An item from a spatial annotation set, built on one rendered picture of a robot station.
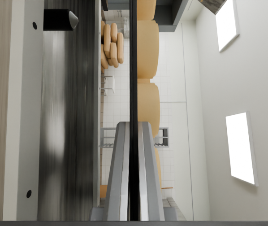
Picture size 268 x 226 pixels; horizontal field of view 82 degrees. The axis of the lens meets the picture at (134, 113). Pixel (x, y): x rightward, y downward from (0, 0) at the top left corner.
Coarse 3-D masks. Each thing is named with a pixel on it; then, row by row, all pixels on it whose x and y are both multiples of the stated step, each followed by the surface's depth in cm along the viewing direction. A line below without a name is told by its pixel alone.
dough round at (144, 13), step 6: (138, 0) 13; (144, 0) 13; (150, 0) 13; (138, 6) 14; (144, 6) 14; (150, 6) 14; (138, 12) 14; (144, 12) 14; (150, 12) 14; (138, 18) 15; (144, 18) 15; (150, 18) 15
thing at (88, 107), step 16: (80, 0) 45; (96, 0) 44; (80, 16) 44; (96, 16) 44; (80, 32) 44; (96, 32) 44; (80, 48) 44; (96, 48) 44; (80, 64) 43; (96, 64) 43; (80, 80) 43; (96, 80) 43; (80, 96) 43; (96, 96) 43; (80, 112) 43; (96, 112) 43; (80, 128) 42; (96, 128) 42; (80, 144) 42; (96, 144) 42; (80, 160) 42; (96, 160) 42; (80, 176) 42; (96, 176) 42; (80, 192) 41; (96, 192) 41; (80, 208) 41
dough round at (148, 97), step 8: (144, 88) 12; (152, 88) 12; (144, 96) 12; (152, 96) 12; (144, 104) 12; (152, 104) 12; (144, 112) 12; (152, 112) 12; (144, 120) 12; (152, 120) 12; (152, 128) 12
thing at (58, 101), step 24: (48, 0) 29; (72, 0) 40; (48, 24) 25; (48, 48) 29; (72, 48) 40; (48, 72) 29; (72, 72) 40; (48, 96) 29; (72, 96) 40; (48, 120) 29; (72, 120) 40; (48, 144) 29; (72, 144) 40; (48, 168) 29; (72, 168) 40; (48, 192) 29; (72, 192) 39; (48, 216) 29; (72, 216) 39
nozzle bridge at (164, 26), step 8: (112, 0) 64; (120, 0) 64; (128, 0) 64; (160, 0) 61; (168, 0) 61; (176, 0) 57; (184, 0) 50; (112, 8) 67; (120, 8) 67; (128, 8) 67; (160, 8) 63; (168, 8) 63; (176, 8) 57; (184, 8) 53; (160, 16) 63; (168, 16) 63; (176, 16) 57; (160, 24) 63; (168, 24) 63; (176, 24) 62
